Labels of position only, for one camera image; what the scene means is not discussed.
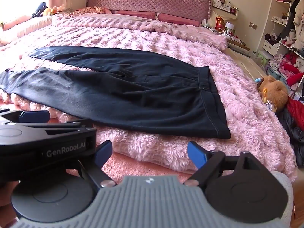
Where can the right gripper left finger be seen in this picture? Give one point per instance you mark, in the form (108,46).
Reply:
(90,167)

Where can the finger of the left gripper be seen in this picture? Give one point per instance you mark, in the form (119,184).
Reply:
(34,117)

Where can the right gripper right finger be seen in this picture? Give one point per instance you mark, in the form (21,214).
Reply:
(208,164)

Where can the black pants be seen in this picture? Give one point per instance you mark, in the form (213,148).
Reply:
(125,89)

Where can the pink bed sheet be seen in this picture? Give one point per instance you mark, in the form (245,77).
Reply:
(120,165)

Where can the brown teddy bear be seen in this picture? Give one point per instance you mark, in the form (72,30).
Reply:
(273,93)

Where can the dark blue cloth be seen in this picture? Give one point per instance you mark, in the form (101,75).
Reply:
(39,11)

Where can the orange plush toy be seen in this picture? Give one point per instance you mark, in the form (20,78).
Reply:
(50,11)

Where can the bedside table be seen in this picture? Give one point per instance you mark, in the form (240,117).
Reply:
(227,18)

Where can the red pillow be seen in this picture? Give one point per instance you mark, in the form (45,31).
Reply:
(177,20)

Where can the white open shelf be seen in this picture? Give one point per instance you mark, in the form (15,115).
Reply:
(272,43)

